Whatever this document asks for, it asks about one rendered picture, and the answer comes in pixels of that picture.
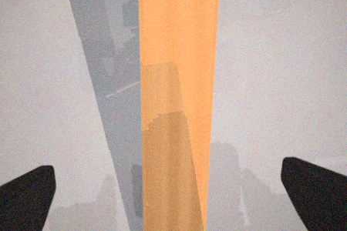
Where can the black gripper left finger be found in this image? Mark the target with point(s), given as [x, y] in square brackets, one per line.
[25, 200]

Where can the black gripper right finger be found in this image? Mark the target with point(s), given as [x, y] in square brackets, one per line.
[319, 195]

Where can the light wooden board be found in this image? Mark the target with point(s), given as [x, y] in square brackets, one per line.
[177, 57]

